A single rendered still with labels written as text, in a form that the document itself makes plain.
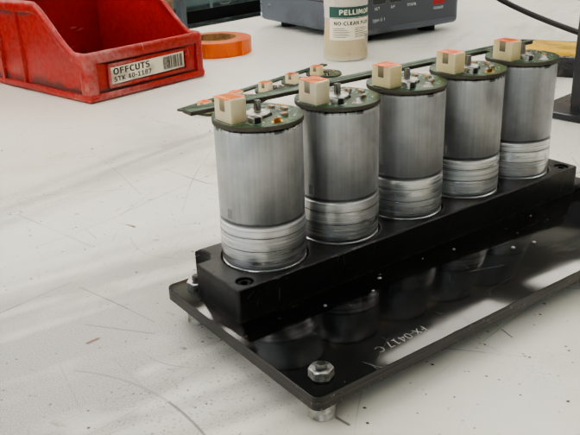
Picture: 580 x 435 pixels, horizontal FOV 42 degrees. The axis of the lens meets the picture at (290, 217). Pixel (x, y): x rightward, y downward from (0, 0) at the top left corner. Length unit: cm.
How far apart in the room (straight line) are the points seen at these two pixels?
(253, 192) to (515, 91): 11
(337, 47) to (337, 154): 37
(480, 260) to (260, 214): 7
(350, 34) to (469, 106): 33
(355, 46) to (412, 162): 35
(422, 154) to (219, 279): 7
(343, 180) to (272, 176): 3
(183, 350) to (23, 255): 9
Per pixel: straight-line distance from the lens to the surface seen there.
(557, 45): 57
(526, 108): 28
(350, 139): 22
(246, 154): 20
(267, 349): 20
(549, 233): 27
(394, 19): 67
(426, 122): 24
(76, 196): 34
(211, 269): 21
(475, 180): 26
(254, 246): 21
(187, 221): 30
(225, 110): 20
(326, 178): 22
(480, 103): 25
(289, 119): 20
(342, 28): 58
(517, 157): 28
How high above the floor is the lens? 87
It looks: 23 degrees down
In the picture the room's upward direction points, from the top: 2 degrees counter-clockwise
